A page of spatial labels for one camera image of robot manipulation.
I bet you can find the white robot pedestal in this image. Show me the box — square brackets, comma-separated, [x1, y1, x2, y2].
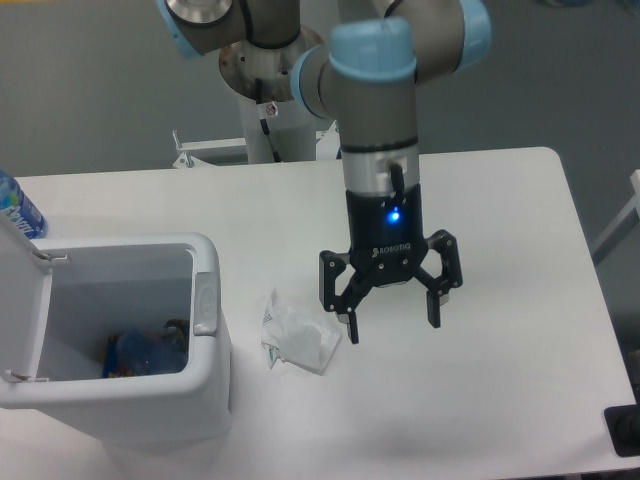
[171, 25, 346, 170]

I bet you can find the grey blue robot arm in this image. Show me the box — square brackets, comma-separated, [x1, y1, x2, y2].
[157, 1, 492, 342]

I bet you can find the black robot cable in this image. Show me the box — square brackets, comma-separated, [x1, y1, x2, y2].
[253, 77, 283, 163]

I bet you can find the blue labelled bottle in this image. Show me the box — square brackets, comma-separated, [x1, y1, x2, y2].
[1, 171, 48, 239]

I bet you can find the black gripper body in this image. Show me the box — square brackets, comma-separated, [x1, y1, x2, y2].
[346, 185, 429, 288]

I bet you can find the white plastic trash can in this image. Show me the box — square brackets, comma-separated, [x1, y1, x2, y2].
[1, 219, 232, 444]

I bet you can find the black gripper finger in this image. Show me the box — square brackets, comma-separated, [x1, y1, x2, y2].
[319, 250, 377, 344]
[413, 229, 463, 328]

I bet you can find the white frame at right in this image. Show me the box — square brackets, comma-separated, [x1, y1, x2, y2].
[591, 170, 639, 265]

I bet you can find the black table clamp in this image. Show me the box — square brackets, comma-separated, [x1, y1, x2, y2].
[604, 404, 639, 457]

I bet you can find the white paper wrapper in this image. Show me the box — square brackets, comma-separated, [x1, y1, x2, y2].
[261, 289, 342, 376]

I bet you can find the blue snack wrapper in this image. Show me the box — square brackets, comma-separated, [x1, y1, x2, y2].
[102, 335, 132, 379]

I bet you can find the clear plastic water bottle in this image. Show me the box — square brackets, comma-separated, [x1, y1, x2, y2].
[115, 329, 189, 376]

